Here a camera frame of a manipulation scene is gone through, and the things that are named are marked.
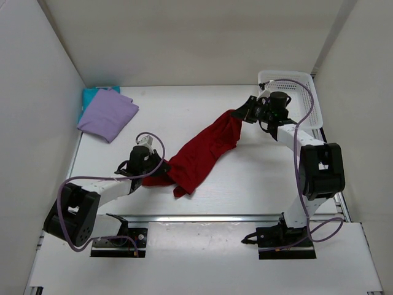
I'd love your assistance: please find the red t shirt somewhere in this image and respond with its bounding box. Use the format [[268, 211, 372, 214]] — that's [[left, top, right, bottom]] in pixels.
[[142, 109, 242, 198]]

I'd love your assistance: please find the purple t shirt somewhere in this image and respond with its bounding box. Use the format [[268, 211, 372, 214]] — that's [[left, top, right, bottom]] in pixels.
[[77, 88, 139, 143]]

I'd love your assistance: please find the teal t shirt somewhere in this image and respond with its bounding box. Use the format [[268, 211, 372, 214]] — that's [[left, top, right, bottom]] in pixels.
[[79, 86, 120, 120]]

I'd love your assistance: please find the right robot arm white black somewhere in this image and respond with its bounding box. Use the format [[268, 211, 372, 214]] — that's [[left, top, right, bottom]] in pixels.
[[231, 92, 345, 251]]

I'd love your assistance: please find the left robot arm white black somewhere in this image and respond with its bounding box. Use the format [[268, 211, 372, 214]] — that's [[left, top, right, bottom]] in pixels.
[[44, 145, 171, 252]]

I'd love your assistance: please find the white plastic basket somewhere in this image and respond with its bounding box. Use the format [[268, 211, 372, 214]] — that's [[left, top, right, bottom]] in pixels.
[[257, 70, 323, 130]]

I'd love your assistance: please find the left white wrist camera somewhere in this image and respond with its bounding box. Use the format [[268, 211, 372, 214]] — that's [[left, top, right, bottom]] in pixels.
[[136, 135, 154, 153]]

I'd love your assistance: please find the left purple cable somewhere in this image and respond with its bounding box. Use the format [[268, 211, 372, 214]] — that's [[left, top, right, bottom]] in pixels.
[[57, 132, 166, 258]]

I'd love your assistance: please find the purple cable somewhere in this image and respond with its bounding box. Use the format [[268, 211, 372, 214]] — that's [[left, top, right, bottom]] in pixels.
[[57, 132, 166, 258], [267, 78, 344, 243]]

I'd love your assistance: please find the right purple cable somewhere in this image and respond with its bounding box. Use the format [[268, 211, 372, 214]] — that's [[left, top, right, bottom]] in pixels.
[[267, 78, 344, 243]]

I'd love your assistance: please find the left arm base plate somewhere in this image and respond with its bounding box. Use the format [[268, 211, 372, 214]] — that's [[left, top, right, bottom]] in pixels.
[[90, 222, 149, 258]]

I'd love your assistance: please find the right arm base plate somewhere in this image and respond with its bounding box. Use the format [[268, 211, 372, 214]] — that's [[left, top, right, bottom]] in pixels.
[[256, 224, 316, 260]]

